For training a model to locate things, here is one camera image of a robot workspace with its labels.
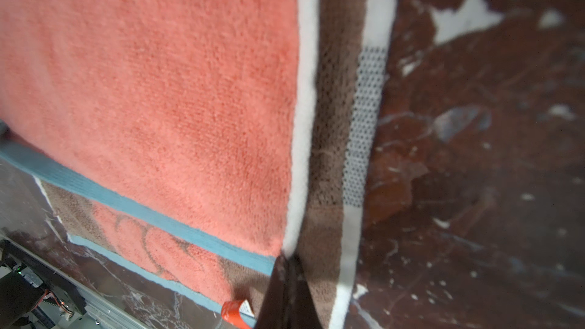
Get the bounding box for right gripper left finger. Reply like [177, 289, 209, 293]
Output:
[254, 255, 289, 329]

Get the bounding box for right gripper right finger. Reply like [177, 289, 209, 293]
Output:
[287, 255, 323, 329]

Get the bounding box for brown red bear towel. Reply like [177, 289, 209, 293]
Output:
[1, 0, 397, 328]

